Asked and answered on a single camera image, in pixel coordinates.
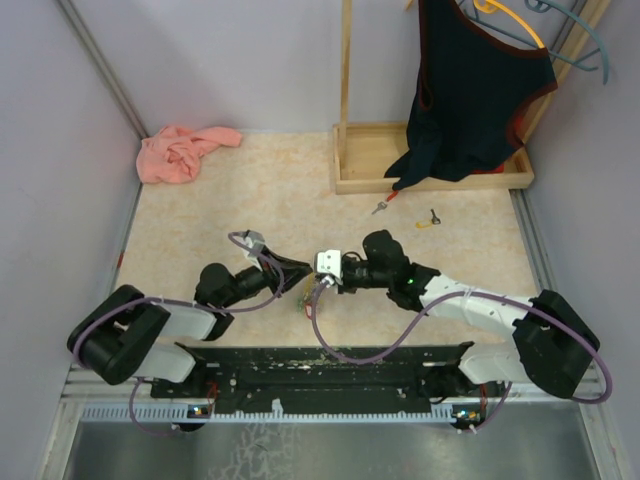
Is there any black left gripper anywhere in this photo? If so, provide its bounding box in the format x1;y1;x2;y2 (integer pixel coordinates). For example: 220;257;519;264
221;245;313;308

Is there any grey oval key organizer ring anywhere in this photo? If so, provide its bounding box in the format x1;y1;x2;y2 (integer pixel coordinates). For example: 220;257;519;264
294;274;321;314

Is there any key with yellow tag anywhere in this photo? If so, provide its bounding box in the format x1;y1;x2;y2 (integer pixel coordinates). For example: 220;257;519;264
415;209;441;229

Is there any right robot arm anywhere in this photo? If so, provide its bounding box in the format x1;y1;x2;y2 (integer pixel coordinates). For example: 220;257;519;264
339;230;600;399

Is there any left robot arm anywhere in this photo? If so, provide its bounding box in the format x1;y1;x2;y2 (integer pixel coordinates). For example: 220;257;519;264
67;246;313;385

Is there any key with red tag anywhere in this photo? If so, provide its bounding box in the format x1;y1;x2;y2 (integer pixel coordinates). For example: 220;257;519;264
372;191;399;215

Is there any wooden clothes rack base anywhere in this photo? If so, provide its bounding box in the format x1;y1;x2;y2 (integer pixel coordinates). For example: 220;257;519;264
334;1;609;194

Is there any pink crumpled cloth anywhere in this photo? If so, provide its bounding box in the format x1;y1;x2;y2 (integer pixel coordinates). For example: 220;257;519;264
136;125;243;184

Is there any dark navy vest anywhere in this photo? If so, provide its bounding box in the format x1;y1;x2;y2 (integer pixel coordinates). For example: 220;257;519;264
385;0;557;191

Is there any yellow clothes hanger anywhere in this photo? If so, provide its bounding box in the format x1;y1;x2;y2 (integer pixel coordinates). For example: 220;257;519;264
472;0;546;51

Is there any teal clothes hanger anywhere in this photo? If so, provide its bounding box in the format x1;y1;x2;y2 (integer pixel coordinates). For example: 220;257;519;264
525;1;611;86

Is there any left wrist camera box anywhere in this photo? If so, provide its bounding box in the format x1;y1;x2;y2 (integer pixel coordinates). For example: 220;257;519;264
241;230;265;261

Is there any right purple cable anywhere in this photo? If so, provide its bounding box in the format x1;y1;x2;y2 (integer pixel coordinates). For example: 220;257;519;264
310;279;614;434

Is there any purple cable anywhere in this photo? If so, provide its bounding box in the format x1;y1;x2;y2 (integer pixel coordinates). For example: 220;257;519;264
310;279;614;434
72;230;287;439

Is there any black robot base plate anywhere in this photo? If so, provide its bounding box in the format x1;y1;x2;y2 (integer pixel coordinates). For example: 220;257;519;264
151;342;505;415

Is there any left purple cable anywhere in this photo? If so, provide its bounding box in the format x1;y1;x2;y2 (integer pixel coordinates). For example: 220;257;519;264
72;230;287;439

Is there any aluminium frame rail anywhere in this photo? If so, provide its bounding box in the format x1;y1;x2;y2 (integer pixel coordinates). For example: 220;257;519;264
62;364;604;402

